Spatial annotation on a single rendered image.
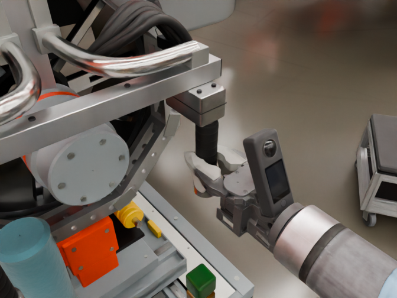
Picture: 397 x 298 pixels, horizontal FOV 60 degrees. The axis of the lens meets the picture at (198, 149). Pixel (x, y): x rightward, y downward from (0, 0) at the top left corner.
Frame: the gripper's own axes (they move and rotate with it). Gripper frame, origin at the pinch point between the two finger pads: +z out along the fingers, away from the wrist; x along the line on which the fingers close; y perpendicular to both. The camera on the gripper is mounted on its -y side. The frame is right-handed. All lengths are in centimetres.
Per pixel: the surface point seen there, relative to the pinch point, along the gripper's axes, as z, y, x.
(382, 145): 1, 49, 98
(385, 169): -6, 50, 87
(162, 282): 21, 69, 2
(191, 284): -10.3, 17.4, -10.2
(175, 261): 23, 68, 9
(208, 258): 20, 75, 22
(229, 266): 13, 75, 25
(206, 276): -11.1, 16.9, -7.6
